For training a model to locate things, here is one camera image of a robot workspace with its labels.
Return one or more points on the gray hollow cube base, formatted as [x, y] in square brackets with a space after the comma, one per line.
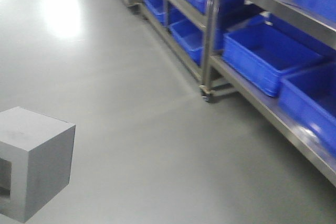
[36, 156]

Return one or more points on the blue shelf bin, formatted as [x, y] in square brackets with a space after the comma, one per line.
[263, 55]
[189, 37]
[308, 97]

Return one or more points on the steel shelf rack far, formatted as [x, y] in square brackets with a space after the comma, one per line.
[310, 22]

